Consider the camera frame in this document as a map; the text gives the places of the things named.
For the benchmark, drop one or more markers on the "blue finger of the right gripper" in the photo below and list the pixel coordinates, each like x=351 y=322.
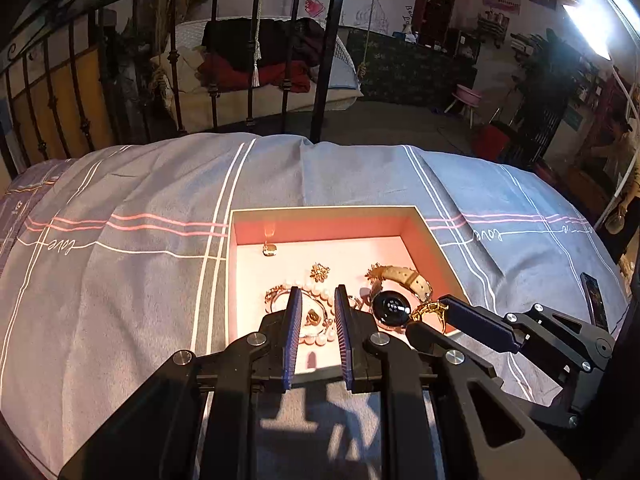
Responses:
x=425 y=339
x=482 y=325

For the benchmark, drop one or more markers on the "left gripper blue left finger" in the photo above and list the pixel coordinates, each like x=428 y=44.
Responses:
x=282 y=330

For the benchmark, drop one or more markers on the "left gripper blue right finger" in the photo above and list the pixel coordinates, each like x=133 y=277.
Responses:
x=354 y=328

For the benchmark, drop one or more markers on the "gold flower brooch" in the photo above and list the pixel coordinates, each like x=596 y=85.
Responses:
x=319 y=273

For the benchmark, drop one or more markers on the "open white pink jewelry box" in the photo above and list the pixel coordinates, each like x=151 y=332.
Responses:
x=271 y=250

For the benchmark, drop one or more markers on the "black smartphone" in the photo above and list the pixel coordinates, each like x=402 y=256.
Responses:
x=594 y=301

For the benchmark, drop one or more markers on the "pink stool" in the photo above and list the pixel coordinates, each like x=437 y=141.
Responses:
x=469 y=99

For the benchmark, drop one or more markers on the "white hanging swing chair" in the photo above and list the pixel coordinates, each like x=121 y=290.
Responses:
x=198 y=107

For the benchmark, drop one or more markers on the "red and black clothes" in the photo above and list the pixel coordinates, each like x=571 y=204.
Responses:
x=288 y=53

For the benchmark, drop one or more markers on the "red phone booth cabinet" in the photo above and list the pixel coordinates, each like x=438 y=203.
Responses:
x=430 y=21

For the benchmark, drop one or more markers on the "beige strap wristwatch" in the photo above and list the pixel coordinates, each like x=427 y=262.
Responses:
x=398 y=295

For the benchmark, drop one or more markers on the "black iron bed frame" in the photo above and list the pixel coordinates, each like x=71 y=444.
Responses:
x=77 y=75

